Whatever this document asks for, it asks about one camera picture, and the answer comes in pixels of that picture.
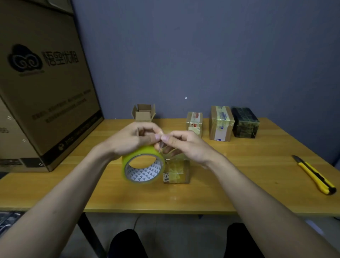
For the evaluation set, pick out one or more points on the small carton yellow tape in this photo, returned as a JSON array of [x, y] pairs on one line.
[[178, 171]]

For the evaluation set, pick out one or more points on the yellow tape roll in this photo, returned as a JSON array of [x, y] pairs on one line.
[[148, 151]]

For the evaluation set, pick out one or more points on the person's right forearm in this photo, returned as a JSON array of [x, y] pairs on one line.
[[276, 220]]

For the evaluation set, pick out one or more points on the person's black trousers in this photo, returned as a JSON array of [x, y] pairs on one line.
[[124, 244]]

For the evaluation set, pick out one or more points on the person's right hand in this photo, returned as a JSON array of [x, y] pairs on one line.
[[194, 148]]

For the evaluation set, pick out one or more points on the black cardboard box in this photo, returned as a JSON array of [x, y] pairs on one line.
[[245, 122]]

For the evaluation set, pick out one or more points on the brown box with white label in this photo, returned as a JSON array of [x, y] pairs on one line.
[[221, 123]]

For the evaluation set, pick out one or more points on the small carton red label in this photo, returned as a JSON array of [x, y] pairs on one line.
[[194, 122]]

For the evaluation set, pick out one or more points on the black table leg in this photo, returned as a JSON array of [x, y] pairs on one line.
[[91, 235]]

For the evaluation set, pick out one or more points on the person's left forearm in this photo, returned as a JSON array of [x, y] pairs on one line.
[[50, 210]]

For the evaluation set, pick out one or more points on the person's left hand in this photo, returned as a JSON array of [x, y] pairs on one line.
[[130, 142]]

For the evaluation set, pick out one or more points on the yellow utility knife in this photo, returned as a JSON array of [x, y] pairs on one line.
[[314, 175]]

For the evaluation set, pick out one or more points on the large flat brown carton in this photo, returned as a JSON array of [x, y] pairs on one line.
[[45, 87]]

